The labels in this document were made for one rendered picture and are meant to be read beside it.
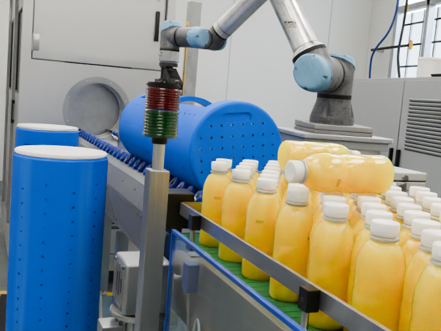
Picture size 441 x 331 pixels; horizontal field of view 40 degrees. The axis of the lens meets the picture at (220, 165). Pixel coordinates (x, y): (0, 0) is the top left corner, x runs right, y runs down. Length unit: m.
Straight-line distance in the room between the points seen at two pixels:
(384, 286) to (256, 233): 0.37
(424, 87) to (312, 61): 1.80
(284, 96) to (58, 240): 5.42
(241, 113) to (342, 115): 0.47
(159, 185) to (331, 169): 0.32
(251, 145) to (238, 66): 5.21
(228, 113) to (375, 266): 0.91
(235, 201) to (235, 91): 5.64
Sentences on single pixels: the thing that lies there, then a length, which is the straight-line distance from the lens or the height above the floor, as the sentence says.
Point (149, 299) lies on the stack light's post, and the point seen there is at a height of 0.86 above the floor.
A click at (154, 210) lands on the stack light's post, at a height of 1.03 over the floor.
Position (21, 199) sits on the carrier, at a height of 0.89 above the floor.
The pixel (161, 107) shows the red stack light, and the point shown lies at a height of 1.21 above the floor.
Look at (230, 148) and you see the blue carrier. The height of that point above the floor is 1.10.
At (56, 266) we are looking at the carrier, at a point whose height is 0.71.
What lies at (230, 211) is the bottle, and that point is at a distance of 1.26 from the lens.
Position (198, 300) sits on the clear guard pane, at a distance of 1.17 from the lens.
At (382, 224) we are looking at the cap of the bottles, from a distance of 0.84.
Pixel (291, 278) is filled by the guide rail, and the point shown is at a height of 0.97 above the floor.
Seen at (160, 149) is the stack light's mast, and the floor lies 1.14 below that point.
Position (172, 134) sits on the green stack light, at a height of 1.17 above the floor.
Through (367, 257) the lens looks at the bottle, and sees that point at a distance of 0.84.
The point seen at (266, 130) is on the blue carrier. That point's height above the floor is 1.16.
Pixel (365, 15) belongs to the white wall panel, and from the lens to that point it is 7.42.
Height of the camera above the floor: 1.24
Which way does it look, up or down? 7 degrees down
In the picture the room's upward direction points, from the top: 5 degrees clockwise
